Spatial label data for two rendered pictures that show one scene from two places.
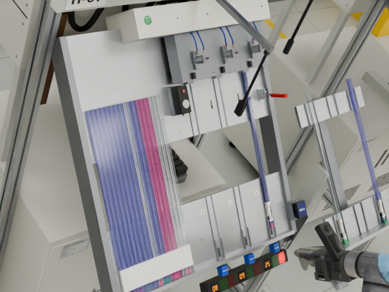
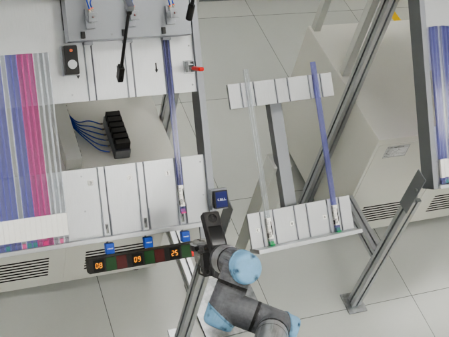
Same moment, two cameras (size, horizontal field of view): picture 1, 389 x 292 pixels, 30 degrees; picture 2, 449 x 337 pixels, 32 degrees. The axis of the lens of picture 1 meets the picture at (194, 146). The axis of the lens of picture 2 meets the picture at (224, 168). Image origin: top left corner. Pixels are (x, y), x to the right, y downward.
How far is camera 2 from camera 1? 0.99 m
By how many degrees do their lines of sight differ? 17
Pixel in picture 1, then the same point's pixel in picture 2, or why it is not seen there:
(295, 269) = (306, 283)
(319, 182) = (268, 176)
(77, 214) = not seen: outside the picture
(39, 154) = not seen: outside the picture
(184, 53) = (74, 10)
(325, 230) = (208, 220)
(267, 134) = (196, 111)
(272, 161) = (200, 142)
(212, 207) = (103, 180)
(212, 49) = (113, 9)
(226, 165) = not seen: hidden behind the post
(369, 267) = (224, 263)
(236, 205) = (137, 182)
